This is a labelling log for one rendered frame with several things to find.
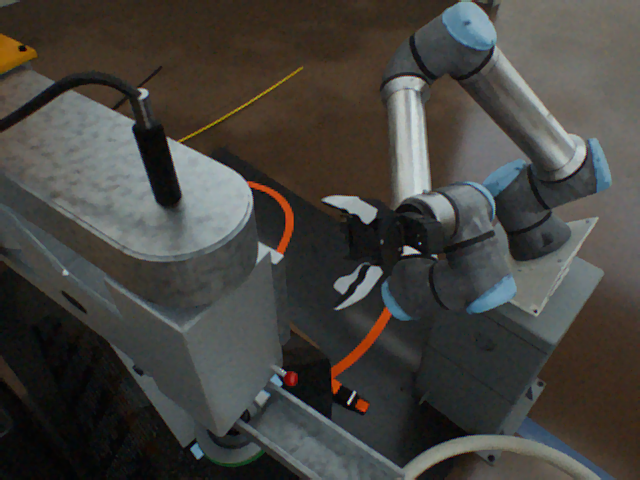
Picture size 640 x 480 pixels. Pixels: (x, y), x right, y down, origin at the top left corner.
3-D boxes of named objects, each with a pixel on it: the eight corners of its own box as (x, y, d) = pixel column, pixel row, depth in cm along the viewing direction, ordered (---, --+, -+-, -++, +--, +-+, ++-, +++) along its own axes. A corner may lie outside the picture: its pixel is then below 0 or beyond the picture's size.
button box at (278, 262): (255, 328, 115) (241, 245, 94) (263, 320, 116) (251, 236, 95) (283, 346, 112) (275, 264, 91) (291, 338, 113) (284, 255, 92)
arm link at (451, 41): (552, 177, 161) (407, 20, 118) (611, 153, 150) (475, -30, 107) (559, 217, 153) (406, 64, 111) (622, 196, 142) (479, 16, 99)
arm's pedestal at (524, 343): (453, 323, 261) (496, 203, 198) (546, 384, 238) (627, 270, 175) (395, 391, 236) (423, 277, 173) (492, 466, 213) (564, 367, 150)
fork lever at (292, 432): (130, 369, 127) (124, 359, 123) (186, 316, 138) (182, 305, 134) (366, 551, 99) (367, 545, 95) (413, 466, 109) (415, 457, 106)
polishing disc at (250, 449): (248, 371, 147) (248, 369, 146) (290, 429, 136) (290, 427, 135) (181, 415, 139) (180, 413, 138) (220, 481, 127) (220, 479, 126)
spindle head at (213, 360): (114, 360, 124) (39, 236, 91) (180, 300, 137) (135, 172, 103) (223, 446, 110) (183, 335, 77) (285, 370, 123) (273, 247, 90)
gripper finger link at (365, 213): (299, 200, 69) (342, 227, 75) (328, 202, 65) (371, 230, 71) (307, 180, 70) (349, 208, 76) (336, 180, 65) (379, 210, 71)
